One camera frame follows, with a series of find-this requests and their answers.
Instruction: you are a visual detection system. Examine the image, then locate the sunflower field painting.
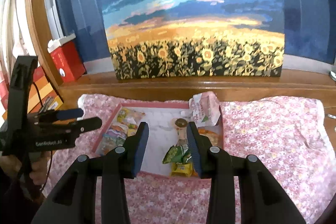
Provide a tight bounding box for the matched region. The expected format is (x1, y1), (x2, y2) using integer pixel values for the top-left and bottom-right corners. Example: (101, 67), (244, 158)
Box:
(101, 0), (285, 80)

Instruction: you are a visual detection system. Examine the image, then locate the orange yellow striped box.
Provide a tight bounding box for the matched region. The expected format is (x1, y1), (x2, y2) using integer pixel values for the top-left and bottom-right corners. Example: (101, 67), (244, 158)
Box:
(2, 66), (64, 119)

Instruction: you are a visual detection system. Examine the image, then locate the white green snack packet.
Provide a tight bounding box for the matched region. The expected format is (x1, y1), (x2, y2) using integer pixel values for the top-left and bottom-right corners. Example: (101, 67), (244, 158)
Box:
(127, 123), (138, 136)

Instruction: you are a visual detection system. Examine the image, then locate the yellow round snack packet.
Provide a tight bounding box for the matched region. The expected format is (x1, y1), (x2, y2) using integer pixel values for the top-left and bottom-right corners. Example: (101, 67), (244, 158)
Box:
(117, 107), (136, 124)

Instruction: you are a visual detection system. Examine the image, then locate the red white carton box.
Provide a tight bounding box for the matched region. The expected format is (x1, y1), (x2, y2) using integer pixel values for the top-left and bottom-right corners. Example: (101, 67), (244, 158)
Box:
(47, 34), (86, 83)

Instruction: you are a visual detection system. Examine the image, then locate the black cable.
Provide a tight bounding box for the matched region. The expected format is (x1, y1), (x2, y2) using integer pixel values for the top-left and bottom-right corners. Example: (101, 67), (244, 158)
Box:
(32, 82), (53, 192)

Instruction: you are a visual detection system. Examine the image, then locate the orange cracker packet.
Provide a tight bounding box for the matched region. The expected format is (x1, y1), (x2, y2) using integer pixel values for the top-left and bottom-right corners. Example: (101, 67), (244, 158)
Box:
(198, 128), (219, 146)

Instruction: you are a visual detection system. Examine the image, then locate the pink shallow tray box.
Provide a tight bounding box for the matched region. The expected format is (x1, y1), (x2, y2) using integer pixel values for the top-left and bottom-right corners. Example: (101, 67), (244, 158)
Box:
(92, 101), (224, 180)

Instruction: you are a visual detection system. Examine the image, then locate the yellow candy packet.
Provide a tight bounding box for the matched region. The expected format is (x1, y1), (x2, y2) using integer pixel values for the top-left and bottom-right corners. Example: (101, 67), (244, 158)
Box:
(171, 162), (198, 177)

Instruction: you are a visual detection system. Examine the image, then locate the left hand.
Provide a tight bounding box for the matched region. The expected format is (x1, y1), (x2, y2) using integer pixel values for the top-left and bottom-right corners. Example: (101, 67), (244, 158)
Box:
(1, 152), (51, 185)

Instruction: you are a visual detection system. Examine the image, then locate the white peach jelly pouch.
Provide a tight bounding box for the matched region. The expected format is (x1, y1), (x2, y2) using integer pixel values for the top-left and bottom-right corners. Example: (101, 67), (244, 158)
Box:
(181, 92), (221, 127)

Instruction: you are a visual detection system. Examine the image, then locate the green pea snack bag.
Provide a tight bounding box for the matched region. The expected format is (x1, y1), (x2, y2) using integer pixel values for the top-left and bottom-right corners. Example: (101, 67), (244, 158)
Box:
(162, 144), (192, 164)

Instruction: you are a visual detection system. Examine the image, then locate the purple snack packet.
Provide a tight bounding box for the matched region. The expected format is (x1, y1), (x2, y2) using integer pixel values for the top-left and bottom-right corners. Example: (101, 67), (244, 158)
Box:
(96, 122), (127, 156)

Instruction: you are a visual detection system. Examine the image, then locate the pink floral quilt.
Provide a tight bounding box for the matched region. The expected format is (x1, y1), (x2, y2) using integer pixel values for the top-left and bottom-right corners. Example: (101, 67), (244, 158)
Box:
(43, 93), (336, 224)

